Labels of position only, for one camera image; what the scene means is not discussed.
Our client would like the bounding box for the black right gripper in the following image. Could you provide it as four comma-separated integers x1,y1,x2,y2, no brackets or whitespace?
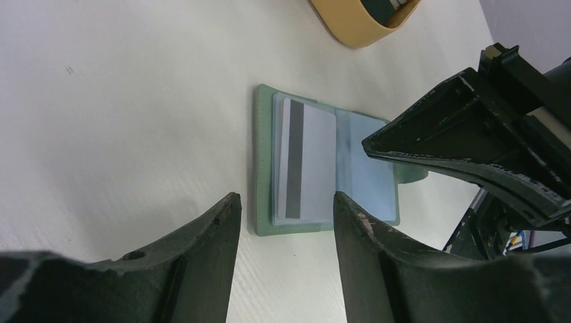
362,43,570,226

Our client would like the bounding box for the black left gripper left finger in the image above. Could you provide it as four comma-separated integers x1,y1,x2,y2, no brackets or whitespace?
1,192,242,322

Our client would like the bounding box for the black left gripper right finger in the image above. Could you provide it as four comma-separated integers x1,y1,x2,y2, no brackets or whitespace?
333,192,570,322

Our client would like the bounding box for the white striped credit card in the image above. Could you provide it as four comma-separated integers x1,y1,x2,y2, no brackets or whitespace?
273,97,337,225

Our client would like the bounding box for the yellow oval tray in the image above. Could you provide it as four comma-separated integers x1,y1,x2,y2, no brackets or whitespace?
310,0,420,49

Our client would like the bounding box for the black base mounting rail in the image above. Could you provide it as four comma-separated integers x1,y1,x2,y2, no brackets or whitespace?
443,188,570,260

